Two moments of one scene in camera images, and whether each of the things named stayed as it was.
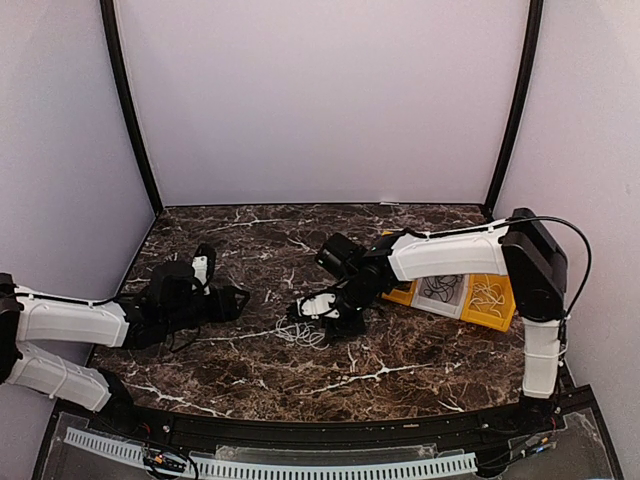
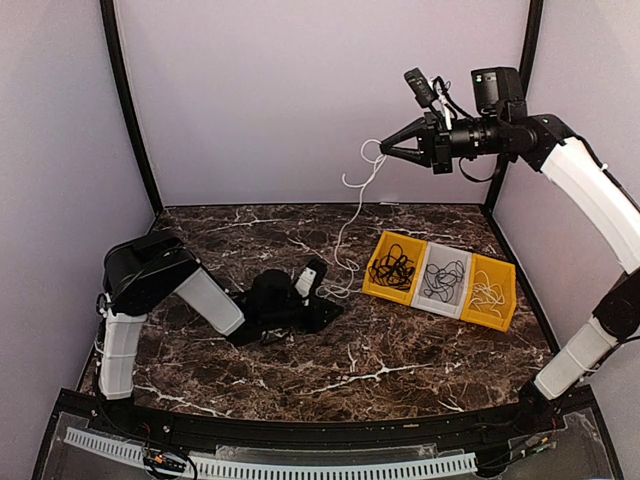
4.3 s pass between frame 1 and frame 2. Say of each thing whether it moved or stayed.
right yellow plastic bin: stayed
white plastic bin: stayed
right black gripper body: moved
